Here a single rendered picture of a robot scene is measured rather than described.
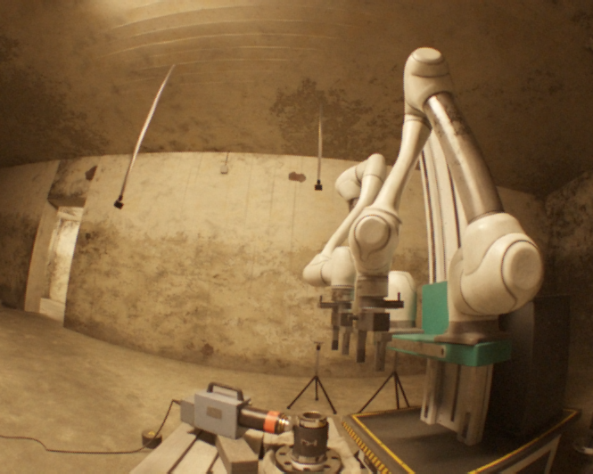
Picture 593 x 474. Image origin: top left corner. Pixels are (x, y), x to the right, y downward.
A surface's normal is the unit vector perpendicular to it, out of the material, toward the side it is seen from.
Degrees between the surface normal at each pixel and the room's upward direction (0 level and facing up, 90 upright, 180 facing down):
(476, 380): 90
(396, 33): 180
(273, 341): 90
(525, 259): 96
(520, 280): 93
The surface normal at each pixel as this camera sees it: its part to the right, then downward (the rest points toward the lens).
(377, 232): -0.35, -0.14
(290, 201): 0.03, -0.27
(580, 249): -1.00, -0.08
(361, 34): -0.07, 0.96
